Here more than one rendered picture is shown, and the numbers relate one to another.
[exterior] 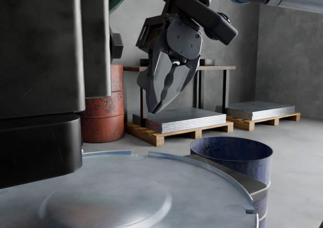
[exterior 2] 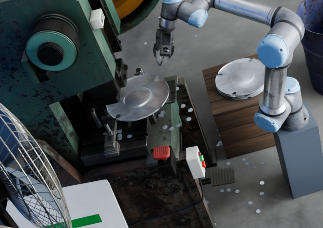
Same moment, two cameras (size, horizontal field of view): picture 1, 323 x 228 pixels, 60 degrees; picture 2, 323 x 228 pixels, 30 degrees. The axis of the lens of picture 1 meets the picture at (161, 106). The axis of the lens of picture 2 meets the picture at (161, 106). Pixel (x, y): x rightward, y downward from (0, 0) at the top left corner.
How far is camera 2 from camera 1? 2.41 m
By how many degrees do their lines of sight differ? 53
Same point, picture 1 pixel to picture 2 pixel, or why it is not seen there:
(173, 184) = (154, 95)
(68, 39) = (113, 85)
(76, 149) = (117, 100)
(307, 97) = not seen: outside the picture
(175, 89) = (166, 59)
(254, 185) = (172, 99)
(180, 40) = not seen: hidden behind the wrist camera
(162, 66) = (157, 54)
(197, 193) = (156, 99)
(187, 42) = not seen: hidden behind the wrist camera
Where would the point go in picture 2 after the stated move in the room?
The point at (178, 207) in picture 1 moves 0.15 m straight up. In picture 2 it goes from (148, 103) to (137, 77)
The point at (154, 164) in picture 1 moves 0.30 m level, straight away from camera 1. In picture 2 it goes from (157, 84) to (191, 42)
